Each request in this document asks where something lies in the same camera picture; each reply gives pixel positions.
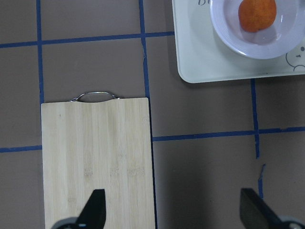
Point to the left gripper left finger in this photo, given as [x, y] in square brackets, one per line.
[93, 215]

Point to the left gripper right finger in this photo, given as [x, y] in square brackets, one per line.
[255, 214]

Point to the white round plate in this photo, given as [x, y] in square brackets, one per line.
[285, 33]

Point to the orange fruit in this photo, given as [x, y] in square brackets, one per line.
[256, 15]

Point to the cream bear tray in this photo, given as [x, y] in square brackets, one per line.
[203, 57]

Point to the bamboo cutting board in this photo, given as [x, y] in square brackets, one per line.
[104, 145]

